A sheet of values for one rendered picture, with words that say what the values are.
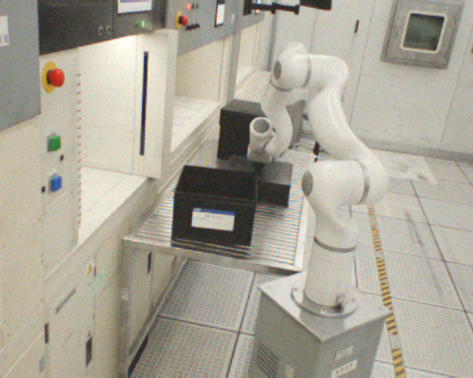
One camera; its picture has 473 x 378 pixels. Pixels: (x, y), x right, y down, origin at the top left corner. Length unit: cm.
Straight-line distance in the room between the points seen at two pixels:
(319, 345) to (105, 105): 112
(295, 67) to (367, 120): 451
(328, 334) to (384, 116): 476
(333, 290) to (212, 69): 211
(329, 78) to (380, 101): 443
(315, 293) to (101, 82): 106
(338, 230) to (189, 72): 215
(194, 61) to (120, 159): 146
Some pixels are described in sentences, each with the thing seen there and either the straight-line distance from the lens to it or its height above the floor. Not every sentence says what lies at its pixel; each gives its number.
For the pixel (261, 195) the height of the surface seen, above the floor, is 80.
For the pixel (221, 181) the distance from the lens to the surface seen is 196.
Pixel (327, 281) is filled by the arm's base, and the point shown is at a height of 85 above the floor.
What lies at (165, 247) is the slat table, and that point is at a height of 75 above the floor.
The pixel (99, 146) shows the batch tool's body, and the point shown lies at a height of 96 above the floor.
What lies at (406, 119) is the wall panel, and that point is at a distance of 607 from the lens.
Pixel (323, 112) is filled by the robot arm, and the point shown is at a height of 128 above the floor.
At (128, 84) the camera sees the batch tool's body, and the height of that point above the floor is 121.
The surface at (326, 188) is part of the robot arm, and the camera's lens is 132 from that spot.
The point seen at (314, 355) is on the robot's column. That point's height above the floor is 69.
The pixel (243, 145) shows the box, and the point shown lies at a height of 85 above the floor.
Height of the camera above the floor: 159
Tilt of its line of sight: 22 degrees down
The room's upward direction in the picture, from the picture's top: 7 degrees clockwise
